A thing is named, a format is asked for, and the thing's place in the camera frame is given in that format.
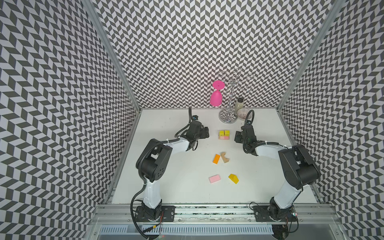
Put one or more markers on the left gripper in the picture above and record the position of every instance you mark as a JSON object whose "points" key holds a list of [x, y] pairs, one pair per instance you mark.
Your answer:
{"points": [[205, 132]]}

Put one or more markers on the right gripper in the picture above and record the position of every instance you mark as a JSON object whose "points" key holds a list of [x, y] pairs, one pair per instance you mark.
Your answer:
{"points": [[240, 136]]}

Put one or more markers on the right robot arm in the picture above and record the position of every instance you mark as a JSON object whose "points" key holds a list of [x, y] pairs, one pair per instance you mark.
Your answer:
{"points": [[298, 167]]}

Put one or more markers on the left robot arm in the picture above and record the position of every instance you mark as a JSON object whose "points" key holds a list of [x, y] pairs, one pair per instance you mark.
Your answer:
{"points": [[153, 162]]}

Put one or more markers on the natural wood arch block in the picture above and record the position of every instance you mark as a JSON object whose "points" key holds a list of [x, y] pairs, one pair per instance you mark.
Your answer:
{"points": [[224, 157]]}

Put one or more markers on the orange block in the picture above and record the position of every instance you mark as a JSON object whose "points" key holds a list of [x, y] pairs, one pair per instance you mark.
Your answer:
{"points": [[216, 159]]}

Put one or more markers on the yellow wedge block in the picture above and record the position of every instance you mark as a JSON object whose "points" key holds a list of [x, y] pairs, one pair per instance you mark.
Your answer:
{"points": [[233, 178]]}

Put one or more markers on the pink striped bowl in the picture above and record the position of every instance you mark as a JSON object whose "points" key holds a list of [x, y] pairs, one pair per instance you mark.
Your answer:
{"points": [[243, 114]]}

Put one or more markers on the chrome glass holder stand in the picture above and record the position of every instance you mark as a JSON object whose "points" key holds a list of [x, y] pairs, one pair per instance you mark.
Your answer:
{"points": [[228, 115]]}

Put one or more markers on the pink plastic wine glass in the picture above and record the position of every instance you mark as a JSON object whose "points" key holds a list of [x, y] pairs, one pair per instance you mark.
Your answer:
{"points": [[216, 98]]}

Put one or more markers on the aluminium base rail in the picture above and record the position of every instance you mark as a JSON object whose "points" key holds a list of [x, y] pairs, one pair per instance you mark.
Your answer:
{"points": [[304, 221]]}

